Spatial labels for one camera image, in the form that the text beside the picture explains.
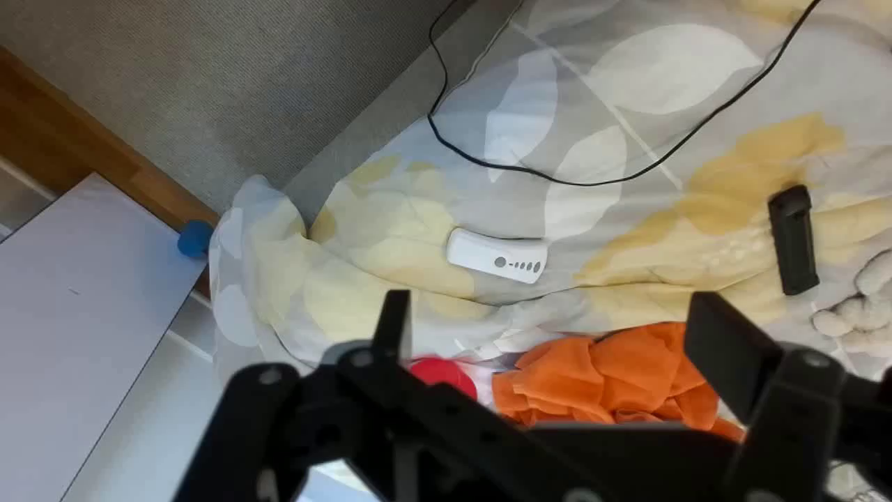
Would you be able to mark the red bowl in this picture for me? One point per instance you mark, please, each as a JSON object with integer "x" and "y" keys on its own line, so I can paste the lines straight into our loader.
{"x": 444, "y": 376}

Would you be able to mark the orange cloth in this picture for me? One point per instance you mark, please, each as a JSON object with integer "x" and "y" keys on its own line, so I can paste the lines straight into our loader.
{"x": 613, "y": 373}

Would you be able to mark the white remote control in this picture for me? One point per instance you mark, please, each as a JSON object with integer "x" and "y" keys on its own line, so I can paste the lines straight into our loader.
{"x": 493, "y": 257}

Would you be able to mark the grey bed base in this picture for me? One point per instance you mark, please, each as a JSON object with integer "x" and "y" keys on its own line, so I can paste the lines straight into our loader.
{"x": 390, "y": 102}

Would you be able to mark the white leaning board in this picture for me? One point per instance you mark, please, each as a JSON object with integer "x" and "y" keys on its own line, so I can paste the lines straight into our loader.
{"x": 72, "y": 324}

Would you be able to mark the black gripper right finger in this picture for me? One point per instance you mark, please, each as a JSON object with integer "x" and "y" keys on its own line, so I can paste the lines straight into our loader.
{"x": 788, "y": 409}

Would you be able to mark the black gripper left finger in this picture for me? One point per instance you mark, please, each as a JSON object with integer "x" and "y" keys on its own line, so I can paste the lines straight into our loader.
{"x": 306, "y": 409}

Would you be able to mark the bed with yellow floral quilt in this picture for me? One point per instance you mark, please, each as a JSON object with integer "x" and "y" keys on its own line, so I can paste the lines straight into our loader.
{"x": 649, "y": 84}

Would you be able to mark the blue round object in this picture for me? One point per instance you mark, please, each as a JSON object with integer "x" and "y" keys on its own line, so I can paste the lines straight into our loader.
{"x": 193, "y": 239}

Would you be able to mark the black remote control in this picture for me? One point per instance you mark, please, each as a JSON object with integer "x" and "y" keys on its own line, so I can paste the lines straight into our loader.
{"x": 793, "y": 239}

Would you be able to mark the white knitted item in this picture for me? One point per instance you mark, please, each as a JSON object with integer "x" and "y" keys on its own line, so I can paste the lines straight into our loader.
{"x": 858, "y": 310}

